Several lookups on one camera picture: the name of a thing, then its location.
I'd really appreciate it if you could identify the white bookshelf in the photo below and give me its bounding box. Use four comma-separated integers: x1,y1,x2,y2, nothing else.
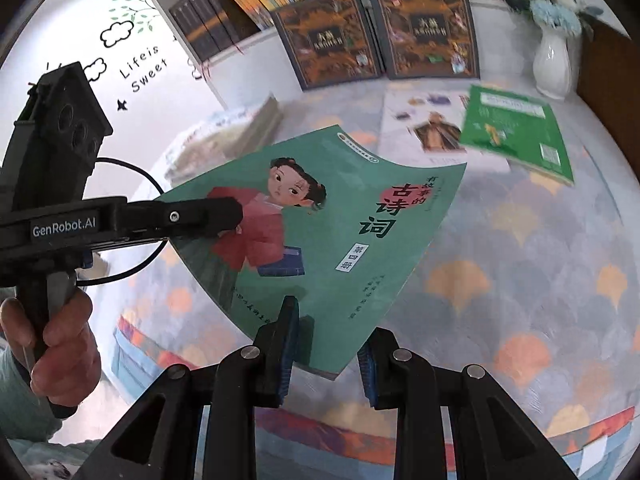
122,0,566,111

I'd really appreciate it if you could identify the person's left hand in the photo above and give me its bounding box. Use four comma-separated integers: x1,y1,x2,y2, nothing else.
0,287,103,407

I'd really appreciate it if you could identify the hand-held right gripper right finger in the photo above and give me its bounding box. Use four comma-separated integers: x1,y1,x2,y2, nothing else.
356,327,576,480

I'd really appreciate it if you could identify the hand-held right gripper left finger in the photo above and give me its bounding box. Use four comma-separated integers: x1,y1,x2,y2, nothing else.
75,296,301,480

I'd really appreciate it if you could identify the cloud wall decal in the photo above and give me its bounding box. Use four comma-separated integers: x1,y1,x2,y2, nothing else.
100,22,133,46

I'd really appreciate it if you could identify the bright green book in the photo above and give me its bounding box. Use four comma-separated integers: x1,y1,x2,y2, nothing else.
459,85,576,187

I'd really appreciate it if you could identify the white book brown-robed figure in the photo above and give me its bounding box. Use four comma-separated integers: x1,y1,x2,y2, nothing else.
377,87,513,173

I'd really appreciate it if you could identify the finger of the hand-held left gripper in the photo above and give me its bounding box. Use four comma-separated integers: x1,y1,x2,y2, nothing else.
121,196,245,242

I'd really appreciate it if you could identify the teal book with girl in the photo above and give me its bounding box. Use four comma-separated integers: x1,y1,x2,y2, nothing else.
155,124,468,381

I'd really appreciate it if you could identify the brown wooden cabinet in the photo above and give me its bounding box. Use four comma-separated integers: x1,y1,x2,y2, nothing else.
575,20,640,186

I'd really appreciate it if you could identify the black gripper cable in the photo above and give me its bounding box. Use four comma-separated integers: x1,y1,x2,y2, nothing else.
75,157,168,286

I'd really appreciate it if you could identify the dark hardcover book gold spine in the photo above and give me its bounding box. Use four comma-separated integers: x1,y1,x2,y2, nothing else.
182,0,221,56
169,0,201,61
200,0,261,51

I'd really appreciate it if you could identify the white ribbed vase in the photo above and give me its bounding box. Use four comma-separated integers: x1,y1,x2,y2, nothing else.
532,27,573,101

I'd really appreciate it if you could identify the dark ornate encyclopedia book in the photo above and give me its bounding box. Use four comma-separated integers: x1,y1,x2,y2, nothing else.
270,0,386,92
367,0,481,80

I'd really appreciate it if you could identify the stack of sorted books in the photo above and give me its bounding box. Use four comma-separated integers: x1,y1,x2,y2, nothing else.
167,92,285,161

